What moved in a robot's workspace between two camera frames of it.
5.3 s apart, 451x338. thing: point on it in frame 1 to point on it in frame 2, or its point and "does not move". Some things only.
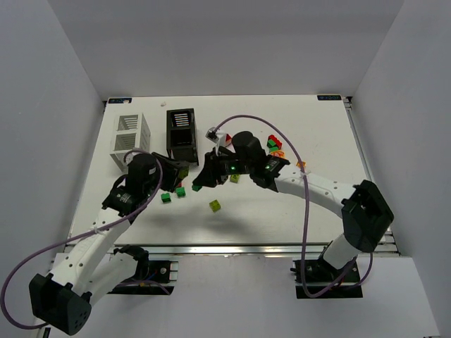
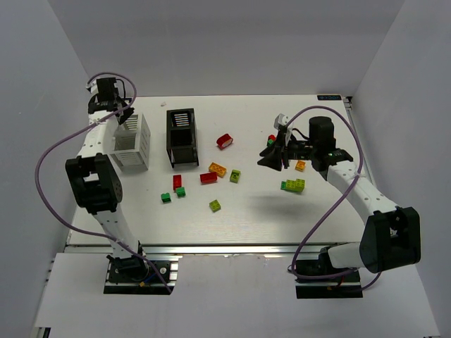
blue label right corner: [329, 98] does not move
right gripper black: [217, 166] to [284, 151]
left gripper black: [170, 169] to [123, 112]
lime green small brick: [235, 178] does not move
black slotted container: [182, 135] does not move
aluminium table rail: [243, 248] does not move
